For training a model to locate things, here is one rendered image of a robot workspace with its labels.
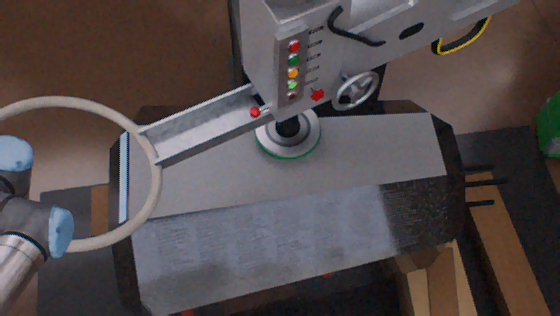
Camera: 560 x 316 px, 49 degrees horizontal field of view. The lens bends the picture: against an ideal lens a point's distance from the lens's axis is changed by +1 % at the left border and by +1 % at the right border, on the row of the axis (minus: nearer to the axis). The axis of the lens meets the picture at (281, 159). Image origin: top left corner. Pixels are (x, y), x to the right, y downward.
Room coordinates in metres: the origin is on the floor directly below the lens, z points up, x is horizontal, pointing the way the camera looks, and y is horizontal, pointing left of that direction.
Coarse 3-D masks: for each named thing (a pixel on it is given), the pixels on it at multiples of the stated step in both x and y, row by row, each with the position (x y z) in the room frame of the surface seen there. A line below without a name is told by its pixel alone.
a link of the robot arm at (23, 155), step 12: (0, 144) 0.60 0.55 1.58; (12, 144) 0.60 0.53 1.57; (24, 144) 0.61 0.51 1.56; (0, 156) 0.57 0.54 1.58; (12, 156) 0.57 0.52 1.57; (24, 156) 0.58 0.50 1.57; (0, 168) 0.54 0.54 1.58; (12, 168) 0.55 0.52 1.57; (24, 168) 0.56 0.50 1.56; (12, 180) 0.53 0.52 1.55; (24, 180) 0.55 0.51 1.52; (24, 192) 0.55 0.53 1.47
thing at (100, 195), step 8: (96, 192) 1.23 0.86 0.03; (104, 192) 1.23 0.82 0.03; (96, 200) 1.19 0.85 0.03; (104, 200) 1.19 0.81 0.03; (96, 208) 1.15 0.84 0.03; (104, 208) 1.15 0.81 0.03; (96, 216) 1.11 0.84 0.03; (104, 216) 1.11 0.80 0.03; (96, 224) 1.07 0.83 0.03; (104, 224) 1.07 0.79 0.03; (96, 232) 1.03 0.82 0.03; (104, 232) 1.03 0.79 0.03
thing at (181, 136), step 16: (224, 96) 1.02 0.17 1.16; (240, 96) 1.04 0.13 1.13; (192, 112) 0.96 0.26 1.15; (208, 112) 0.99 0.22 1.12; (224, 112) 0.99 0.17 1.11; (240, 112) 0.99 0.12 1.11; (144, 128) 0.90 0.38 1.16; (160, 128) 0.91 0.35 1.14; (176, 128) 0.93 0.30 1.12; (192, 128) 0.93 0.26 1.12; (208, 128) 0.93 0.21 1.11; (224, 128) 0.93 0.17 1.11; (240, 128) 0.92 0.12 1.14; (256, 128) 0.94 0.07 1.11; (160, 144) 0.87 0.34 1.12; (176, 144) 0.87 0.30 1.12; (192, 144) 0.85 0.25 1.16; (208, 144) 0.87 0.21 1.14; (160, 160) 0.80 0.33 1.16; (176, 160) 0.82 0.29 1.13
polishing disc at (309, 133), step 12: (300, 120) 1.09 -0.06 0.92; (312, 120) 1.09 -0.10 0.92; (264, 132) 1.04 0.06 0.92; (300, 132) 1.05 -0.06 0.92; (312, 132) 1.05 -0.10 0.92; (264, 144) 1.00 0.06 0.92; (276, 144) 1.00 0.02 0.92; (288, 144) 1.00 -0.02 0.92; (300, 144) 1.00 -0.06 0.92; (312, 144) 1.00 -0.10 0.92; (288, 156) 0.96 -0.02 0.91
